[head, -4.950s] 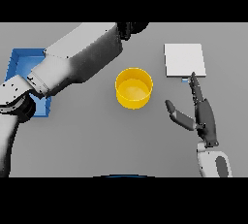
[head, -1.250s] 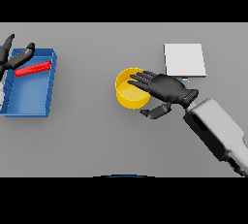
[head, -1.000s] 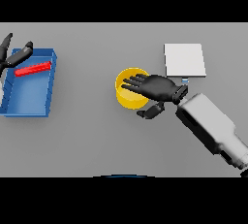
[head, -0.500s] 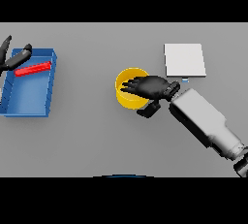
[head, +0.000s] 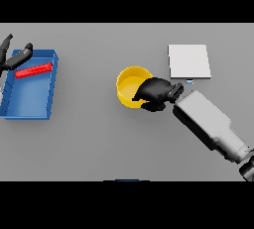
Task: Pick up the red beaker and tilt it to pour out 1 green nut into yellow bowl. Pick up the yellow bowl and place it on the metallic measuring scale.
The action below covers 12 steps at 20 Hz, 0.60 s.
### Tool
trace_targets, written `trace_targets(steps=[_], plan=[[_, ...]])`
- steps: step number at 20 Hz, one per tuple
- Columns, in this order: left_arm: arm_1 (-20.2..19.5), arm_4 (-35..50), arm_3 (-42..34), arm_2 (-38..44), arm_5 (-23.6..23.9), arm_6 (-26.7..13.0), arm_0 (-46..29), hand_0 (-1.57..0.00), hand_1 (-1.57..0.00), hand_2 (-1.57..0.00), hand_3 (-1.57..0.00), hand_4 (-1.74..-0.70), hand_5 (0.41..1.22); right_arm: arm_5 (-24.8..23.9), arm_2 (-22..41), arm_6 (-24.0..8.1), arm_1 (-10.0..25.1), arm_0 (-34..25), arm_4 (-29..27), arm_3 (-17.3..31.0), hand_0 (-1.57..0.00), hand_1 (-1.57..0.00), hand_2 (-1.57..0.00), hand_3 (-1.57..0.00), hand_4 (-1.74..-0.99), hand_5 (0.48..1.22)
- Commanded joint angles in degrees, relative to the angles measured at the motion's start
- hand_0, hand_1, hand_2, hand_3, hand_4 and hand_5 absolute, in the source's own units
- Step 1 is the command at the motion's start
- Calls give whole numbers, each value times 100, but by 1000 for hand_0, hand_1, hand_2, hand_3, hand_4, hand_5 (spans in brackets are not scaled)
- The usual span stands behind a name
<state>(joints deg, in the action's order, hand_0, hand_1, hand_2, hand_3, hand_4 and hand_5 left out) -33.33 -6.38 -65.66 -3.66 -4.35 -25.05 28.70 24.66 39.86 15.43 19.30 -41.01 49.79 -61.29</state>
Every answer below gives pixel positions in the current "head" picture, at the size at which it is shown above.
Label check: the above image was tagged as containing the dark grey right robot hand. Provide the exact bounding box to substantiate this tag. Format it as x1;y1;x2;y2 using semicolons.
131;76;185;113

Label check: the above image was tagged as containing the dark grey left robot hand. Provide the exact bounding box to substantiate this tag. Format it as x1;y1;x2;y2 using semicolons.
0;34;34;78

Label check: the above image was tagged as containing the yellow bowl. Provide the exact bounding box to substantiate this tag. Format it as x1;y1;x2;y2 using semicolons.
115;65;154;109

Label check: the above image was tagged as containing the red beaker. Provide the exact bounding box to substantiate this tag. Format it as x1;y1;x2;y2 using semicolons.
14;61;54;79

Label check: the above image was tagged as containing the pale square measuring scale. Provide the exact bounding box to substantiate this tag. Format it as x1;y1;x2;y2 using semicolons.
167;44;212;80

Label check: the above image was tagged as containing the blue plastic tray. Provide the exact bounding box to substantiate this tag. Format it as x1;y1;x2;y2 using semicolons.
0;49;60;121

